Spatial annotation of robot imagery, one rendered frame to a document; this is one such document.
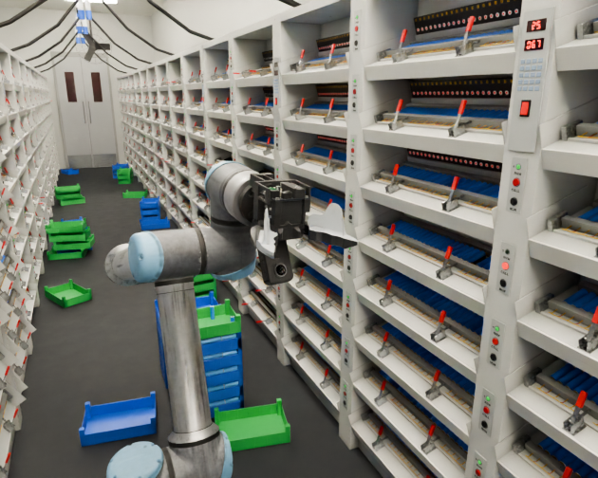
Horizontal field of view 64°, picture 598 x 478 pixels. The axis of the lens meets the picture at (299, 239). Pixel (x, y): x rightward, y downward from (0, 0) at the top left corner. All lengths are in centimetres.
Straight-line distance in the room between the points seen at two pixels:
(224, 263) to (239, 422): 146
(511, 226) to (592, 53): 38
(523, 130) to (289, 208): 61
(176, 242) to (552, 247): 76
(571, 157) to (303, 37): 152
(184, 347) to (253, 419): 92
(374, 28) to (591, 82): 73
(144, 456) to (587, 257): 120
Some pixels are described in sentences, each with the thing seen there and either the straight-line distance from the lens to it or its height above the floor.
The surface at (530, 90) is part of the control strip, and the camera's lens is 114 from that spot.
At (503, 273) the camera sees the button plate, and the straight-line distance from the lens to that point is 122.
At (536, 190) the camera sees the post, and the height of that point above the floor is 120.
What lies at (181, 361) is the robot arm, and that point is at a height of 66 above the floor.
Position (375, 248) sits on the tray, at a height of 90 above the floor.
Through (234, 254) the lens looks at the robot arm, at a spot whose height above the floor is 111.
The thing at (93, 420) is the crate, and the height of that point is 0.
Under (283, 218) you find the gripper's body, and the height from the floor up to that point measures 122.
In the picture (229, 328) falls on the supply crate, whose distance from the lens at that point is 214.
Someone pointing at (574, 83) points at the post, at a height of 142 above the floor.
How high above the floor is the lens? 140
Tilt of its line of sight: 17 degrees down
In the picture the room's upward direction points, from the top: straight up
